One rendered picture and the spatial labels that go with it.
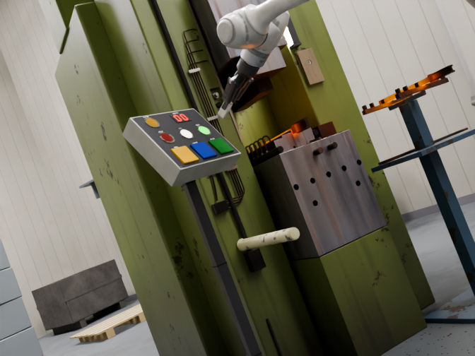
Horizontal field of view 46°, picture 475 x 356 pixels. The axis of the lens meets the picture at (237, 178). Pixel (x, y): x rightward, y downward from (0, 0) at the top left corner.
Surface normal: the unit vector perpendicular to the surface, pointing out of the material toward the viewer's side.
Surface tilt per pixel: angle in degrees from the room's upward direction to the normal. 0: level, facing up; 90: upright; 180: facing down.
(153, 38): 90
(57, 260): 90
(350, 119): 90
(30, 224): 90
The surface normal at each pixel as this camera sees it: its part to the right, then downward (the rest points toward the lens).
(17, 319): 0.70, -0.30
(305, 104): -0.84, 0.30
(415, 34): -0.58, 0.19
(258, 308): 0.40, -0.19
